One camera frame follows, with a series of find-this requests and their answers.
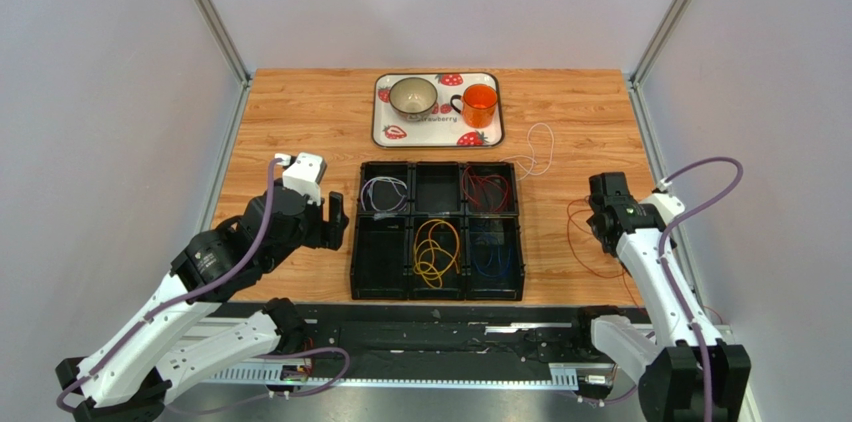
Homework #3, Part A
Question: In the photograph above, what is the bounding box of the red cable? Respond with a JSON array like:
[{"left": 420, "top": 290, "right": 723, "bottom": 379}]
[
  {"left": 461, "top": 165, "right": 515, "bottom": 215},
  {"left": 565, "top": 198, "right": 723, "bottom": 326}
]

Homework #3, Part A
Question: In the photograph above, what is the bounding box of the white cable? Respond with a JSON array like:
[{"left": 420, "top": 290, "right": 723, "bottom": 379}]
[
  {"left": 359, "top": 175, "right": 409, "bottom": 213},
  {"left": 502, "top": 122, "right": 556, "bottom": 182}
]

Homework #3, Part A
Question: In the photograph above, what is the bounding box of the yellow cable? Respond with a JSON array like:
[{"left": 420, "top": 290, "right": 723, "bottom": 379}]
[{"left": 412, "top": 217, "right": 463, "bottom": 289}]

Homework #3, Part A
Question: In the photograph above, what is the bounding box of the blue cable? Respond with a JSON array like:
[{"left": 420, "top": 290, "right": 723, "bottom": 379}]
[{"left": 471, "top": 224, "right": 515, "bottom": 277}]

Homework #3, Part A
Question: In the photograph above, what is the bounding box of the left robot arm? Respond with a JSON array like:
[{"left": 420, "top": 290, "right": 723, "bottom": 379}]
[{"left": 55, "top": 180, "right": 349, "bottom": 421}]

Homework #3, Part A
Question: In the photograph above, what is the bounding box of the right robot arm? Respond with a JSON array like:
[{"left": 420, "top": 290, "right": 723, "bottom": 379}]
[{"left": 587, "top": 172, "right": 751, "bottom": 421}]

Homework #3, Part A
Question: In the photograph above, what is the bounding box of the black six-compartment organizer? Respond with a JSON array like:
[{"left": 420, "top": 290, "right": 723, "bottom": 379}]
[{"left": 350, "top": 161, "right": 526, "bottom": 302}]

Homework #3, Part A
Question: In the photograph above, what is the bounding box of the strawberry pattern tray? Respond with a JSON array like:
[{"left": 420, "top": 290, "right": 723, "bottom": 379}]
[{"left": 372, "top": 72, "right": 505, "bottom": 149}]

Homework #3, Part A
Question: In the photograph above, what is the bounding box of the grey ceramic bowl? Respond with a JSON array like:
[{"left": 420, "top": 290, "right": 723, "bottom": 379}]
[{"left": 389, "top": 76, "right": 438, "bottom": 122}]

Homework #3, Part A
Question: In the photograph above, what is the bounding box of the orange mug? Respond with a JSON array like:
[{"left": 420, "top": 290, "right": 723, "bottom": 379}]
[{"left": 450, "top": 84, "right": 499, "bottom": 129}]

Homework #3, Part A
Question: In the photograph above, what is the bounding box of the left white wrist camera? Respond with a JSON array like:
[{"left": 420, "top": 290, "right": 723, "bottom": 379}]
[{"left": 275, "top": 152, "right": 327, "bottom": 206}]

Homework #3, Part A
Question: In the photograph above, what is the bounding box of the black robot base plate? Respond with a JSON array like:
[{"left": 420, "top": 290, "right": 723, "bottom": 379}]
[{"left": 296, "top": 303, "right": 614, "bottom": 382}]

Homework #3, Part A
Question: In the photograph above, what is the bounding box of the aluminium frame rail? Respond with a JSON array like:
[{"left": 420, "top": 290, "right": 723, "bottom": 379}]
[{"left": 119, "top": 314, "right": 763, "bottom": 422}]

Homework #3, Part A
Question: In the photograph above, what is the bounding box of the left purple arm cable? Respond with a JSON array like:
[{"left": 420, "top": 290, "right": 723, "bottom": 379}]
[{"left": 55, "top": 156, "right": 351, "bottom": 417}]

